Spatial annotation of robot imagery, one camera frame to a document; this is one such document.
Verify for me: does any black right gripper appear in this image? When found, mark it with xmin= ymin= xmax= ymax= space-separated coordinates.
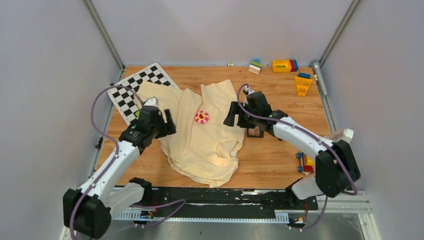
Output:
xmin=224 ymin=101 xmax=260 ymax=130

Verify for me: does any pink flower brooch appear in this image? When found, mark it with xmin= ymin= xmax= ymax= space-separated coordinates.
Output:
xmin=194 ymin=110 xmax=210 ymax=124

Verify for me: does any cream yellow garment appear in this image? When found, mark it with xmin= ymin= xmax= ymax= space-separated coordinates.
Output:
xmin=137 ymin=79 xmax=245 ymax=188

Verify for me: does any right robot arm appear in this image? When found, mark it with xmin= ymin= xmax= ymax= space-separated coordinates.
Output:
xmin=223 ymin=91 xmax=361 ymax=209

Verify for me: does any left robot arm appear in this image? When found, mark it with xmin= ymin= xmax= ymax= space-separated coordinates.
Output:
xmin=63 ymin=105 xmax=177 ymax=240

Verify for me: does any black framed magnifier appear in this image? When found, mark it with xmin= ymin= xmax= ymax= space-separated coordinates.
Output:
xmin=246 ymin=126 xmax=264 ymax=138

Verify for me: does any black white chessboard mat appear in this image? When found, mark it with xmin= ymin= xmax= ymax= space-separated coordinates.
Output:
xmin=107 ymin=63 xmax=179 ymax=126

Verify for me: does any white toy brick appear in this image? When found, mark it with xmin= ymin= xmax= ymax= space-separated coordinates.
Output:
xmin=248 ymin=64 xmax=262 ymax=75

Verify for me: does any green blue brick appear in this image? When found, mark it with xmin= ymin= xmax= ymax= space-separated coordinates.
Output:
xmin=251 ymin=58 xmax=263 ymax=68

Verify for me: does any yellow toy bin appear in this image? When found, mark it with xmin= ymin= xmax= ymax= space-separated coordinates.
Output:
xmin=271 ymin=59 xmax=293 ymax=73

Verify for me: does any blue toy brick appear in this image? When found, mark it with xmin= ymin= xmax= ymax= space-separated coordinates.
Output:
xmin=297 ymin=72 xmax=311 ymax=79

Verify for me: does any red blue brick stack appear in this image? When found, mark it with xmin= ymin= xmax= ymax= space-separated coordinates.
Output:
xmin=289 ymin=59 xmax=299 ymax=72

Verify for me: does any colourful toy car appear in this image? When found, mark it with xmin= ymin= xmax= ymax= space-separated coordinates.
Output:
xmin=296 ymin=152 xmax=315 ymax=176

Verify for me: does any grey metal cylinder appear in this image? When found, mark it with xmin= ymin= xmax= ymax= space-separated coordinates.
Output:
xmin=310 ymin=60 xmax=328 ymax=96

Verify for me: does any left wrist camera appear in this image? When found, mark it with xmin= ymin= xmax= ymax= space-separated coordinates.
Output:
xmin=142 ymin=97 xmax=159 ymax=108

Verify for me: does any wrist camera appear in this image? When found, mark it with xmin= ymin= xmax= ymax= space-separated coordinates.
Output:
xmin=142 ymin=97 xmax=159 ymax=108
xmin=243 ymin=85 xmax=255 ymax=96

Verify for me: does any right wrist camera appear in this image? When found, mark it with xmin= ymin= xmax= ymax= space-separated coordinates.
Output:
xmin=243 ymin=85 xmax=255 ymax=96

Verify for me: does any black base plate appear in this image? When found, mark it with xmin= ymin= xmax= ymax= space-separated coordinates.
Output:
xmin=138 ymin=187 xmax=318 ymax=219

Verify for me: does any yellow toy frame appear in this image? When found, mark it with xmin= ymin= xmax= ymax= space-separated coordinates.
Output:
xmin=294 ymin=76 xmax=313 ymax=97

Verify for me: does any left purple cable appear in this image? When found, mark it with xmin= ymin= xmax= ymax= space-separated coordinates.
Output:
xmin=68 ymin=84 xmax=187 ymax=240

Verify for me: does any purple cable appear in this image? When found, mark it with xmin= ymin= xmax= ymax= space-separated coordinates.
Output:
xmin=237 ymin=83 xmax=359 ymax=231
xmin=68 ymin=84 xmax=187 ymax=240

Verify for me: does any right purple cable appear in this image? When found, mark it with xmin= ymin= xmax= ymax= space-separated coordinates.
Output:
xmin=237 ymin=83 xmax=359 ymax=231

